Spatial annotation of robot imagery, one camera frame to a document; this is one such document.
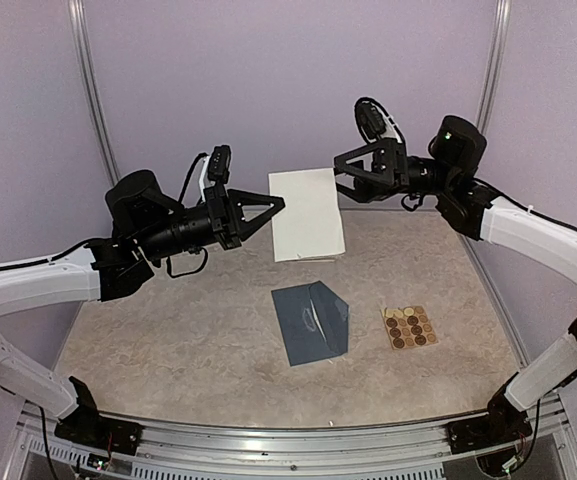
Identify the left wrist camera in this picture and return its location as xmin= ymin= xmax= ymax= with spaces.
xmin=198 ymin=145 xmax=232 ymax=203

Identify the brown sticker sheet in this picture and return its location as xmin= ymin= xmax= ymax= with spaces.
xmin=382 ymin=305 xmax=438 ymax=351

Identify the aluminium frame post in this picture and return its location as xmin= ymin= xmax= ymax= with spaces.
xmin=475 ymin=0 xmax=512 ymax=135
xmin=67 ymin=0 xmax=121 ymax=188

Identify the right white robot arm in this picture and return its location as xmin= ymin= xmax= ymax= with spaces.
xmin=334 ymin=98 xmax=577 ymax=444

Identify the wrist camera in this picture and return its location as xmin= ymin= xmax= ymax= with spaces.
xmin=354 ymin=97 xmax=405 ymax=145
xmin=198 ymin=145 xmax=232 ymax=203

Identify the right aluminium frame post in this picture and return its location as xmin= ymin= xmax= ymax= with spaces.
xmin=475 ymin=0 xmax=512 ymax=135

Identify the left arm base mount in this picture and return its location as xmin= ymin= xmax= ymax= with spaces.
xmin=55 ymin=376 xmax=143 ymax=456

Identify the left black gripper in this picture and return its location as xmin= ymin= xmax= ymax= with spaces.
xmin=138 ymin=183 xmax=285 ymax=262

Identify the left aluminium frame post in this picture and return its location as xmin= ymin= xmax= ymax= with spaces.
xmin=67 ymin=0 xmax=121 ymax=188

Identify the front aluminium rail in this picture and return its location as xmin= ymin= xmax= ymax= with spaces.
xmin=1 ymin=397 xmax=577 ymax=479

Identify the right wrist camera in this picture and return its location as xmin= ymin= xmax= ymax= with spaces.
xmin=354 ymin=97 xmax=405 ymax=145

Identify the beige letter with border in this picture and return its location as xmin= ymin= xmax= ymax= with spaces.
xmin=268 ymin=168 xmax=346 ymax=262

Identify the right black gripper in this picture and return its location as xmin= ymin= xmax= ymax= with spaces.
xmin=320 ymin=134 xmax=458 ymax=202

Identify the blue paper envelope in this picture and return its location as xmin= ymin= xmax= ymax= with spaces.
xmin=271 ymin=281 xmax=350 ymax=367

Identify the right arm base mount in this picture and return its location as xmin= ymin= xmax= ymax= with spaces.
xmin=446 ymin=381 xmax=533 ymax=454

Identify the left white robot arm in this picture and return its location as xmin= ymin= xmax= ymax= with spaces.
xmin=0 ymin=170 xmax=285 ymax=445

